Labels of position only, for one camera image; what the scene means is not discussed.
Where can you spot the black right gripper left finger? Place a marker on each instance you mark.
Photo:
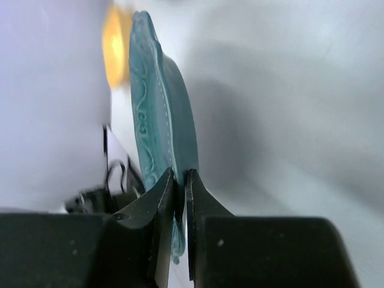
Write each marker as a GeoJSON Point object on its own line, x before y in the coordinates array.
{"type": "Point", "coordinates": [130, 248]}

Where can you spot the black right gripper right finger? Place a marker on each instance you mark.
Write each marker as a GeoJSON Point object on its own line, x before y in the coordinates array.
{"type": "Point", "coordinates": [225, 250]}

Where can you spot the light teal scalloped plate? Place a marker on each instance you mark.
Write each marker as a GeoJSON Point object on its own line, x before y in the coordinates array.
{"type": "Point", "coordinates": [163, 120]}

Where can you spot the yellow panda dish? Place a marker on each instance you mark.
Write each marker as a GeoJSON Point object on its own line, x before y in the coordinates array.
{"type": "Point", "coordinates": [115, 45]}

